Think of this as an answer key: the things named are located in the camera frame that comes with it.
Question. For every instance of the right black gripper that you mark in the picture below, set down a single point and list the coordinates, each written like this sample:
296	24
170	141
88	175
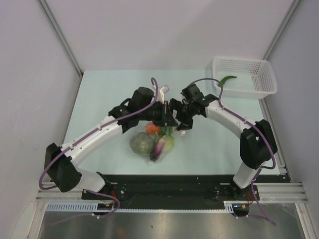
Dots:
186	123

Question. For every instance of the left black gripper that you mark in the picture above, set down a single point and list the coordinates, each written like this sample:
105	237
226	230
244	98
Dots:
166	119

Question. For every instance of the green fake bell pepper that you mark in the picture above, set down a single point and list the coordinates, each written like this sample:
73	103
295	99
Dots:
167	131

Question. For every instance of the pale green fake cabbage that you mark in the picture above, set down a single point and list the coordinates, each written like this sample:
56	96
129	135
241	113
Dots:
169	143

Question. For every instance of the clear zip top bag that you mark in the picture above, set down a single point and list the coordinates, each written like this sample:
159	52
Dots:
156	136

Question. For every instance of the green fake chili pepper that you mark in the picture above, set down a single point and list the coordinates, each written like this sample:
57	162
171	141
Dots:
225	79

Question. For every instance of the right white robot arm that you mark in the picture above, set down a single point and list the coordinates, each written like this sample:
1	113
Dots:
257	143

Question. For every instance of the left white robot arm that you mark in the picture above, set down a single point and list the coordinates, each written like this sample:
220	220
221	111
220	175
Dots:
62	162

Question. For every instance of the orange fake pumpkin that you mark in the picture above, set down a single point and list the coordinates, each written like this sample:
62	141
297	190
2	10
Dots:
150	128

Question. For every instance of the purple fake eggplant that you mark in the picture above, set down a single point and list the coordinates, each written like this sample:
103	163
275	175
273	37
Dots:
158	149

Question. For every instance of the green netted fake melon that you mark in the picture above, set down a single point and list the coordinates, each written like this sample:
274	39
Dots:
142	144

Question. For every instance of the white plastic basket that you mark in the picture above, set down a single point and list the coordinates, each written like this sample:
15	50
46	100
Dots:
255	78

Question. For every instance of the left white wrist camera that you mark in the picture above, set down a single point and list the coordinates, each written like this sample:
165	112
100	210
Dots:
162	92

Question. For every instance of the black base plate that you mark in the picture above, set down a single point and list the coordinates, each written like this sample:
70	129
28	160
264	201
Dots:
177	192

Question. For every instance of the aluminium frame rail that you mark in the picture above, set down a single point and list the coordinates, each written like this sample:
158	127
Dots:
55	195

